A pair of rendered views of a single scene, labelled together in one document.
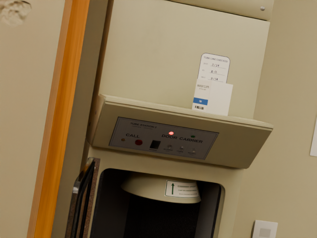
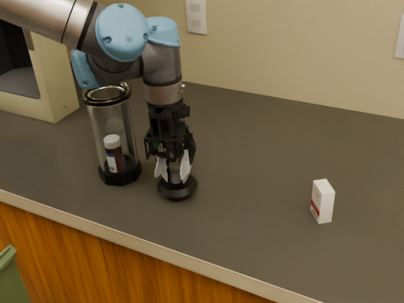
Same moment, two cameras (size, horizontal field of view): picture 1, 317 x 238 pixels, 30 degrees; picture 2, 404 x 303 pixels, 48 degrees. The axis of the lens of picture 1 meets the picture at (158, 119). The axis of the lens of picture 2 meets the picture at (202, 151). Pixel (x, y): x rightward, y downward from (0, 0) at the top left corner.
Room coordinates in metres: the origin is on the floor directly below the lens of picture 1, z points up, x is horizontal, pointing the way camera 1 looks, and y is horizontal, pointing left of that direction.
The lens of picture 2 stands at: (0.60, -1.30, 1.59)
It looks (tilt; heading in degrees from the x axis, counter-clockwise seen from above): 33 degrees down; 42
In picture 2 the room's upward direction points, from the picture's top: 4 degrees counter-clockwise
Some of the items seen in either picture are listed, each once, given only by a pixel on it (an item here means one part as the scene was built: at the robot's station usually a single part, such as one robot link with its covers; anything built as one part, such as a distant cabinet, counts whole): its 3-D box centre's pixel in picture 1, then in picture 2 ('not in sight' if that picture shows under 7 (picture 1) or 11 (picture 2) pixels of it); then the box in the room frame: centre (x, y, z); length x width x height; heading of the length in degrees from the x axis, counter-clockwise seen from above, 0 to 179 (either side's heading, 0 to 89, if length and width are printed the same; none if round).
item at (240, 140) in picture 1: (180, 134); not in sight; (1.12, -0.05, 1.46); 0.32 x 0.11 x 0.10; 102
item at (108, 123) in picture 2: not in sight; (113, 132); (1.15, -0.54, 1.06); 0.11 x 0.11 x 0.21
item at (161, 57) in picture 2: not in sight; (157, 50); (1.15, -0.71, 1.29); 0.09 x 0.08 x 0.11; 156
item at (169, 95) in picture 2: not in sight; (165, 89); (1.16, -0.72, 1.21); 0.08 x 0.08 x 0.05
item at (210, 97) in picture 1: (212, 97); not in sight; (1.13, -0.09, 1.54); 0.05 x 0.05 x 0.06; 31
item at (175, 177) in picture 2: not in sight; (177, 181); (1.18, -0.71, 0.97); 0.09 x 0.09 x 0.07
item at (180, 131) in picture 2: not in sight; (166, 127); (1.15, -0.72, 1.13); 0.09 x 0.08 x 0.12; 27
